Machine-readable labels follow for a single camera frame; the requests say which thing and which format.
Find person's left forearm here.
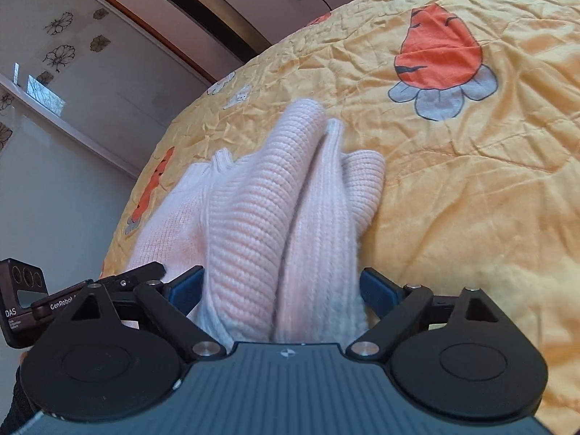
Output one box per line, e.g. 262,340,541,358
0,361,38,435

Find pink knitted sweater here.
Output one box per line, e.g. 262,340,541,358
124,97,387,346

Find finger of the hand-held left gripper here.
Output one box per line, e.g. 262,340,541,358
100,261,166,291

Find yellow printed blanket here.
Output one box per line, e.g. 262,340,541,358
100,0,580,435

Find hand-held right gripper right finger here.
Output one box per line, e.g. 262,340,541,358
345,267,520,360

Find gold standing air conditioner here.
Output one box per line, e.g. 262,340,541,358
129,0,276,58

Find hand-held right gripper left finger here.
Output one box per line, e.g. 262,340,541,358
58,265,227,360

